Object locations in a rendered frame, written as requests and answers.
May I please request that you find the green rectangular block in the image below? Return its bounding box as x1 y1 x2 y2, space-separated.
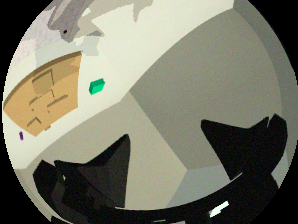
89 79 105 96

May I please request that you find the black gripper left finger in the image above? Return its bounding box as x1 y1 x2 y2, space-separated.
53 133 132 208

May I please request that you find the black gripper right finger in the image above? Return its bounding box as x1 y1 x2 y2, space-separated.
201 117 269 181

